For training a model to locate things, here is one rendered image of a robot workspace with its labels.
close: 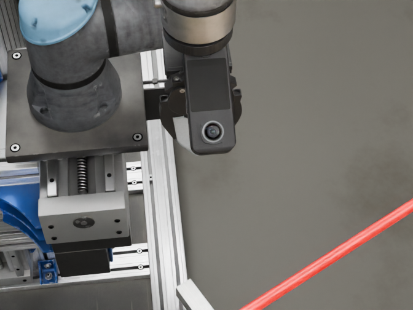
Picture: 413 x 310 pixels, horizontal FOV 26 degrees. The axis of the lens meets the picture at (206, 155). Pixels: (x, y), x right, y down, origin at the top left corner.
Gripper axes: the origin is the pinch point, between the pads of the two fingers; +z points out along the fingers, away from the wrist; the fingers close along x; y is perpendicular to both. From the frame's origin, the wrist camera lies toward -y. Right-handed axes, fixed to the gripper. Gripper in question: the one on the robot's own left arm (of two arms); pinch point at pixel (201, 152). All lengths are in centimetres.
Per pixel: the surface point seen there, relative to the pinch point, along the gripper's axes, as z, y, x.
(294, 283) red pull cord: -32.8, -34.1, -2.8
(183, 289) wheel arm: 46.0, 5.3, 2.6
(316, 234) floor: 132, 61, -38
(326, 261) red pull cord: -32.9, -32.7, -5.2
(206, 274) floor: 132, 51, -6
